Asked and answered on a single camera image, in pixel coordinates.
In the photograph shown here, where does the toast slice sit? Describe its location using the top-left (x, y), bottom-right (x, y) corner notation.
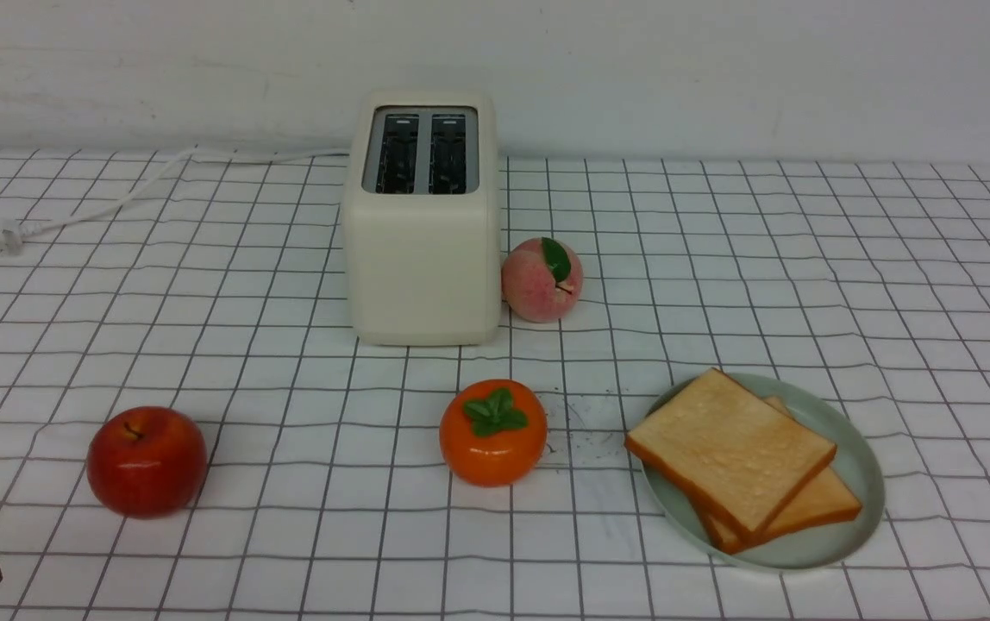
top-left (624, 368), bottom-right (837, 543)
top-left (689, 397), bottom-right (862, 555)

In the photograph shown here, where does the pink peach with leaf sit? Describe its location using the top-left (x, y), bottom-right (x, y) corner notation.
top-left (500, 237), bottom-right (583, 323)

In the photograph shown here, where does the orange persimmon with green leaf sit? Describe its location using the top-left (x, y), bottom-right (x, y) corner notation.
top-left (439, 379), bottom-right (548, 487)

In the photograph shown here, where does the cream white toaster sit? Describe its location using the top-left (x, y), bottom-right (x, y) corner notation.
top-left (340, 90), bottom-right (503, 347)

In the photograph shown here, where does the white grid tablecloth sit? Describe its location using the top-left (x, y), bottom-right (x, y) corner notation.
top-left (0, 150), bottom-right (990, 620)

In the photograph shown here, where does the light green plate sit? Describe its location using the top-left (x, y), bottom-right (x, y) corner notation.
top-left (638, 373), bottom-right (886, 573)

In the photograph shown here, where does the red apple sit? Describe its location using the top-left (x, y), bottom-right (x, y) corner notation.
top-left (85, 405), bottom-right (208, 519)

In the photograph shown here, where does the white power cable with plug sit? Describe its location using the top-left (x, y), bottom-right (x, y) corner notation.
top-left (0, 147), bottom-right (351, 256)

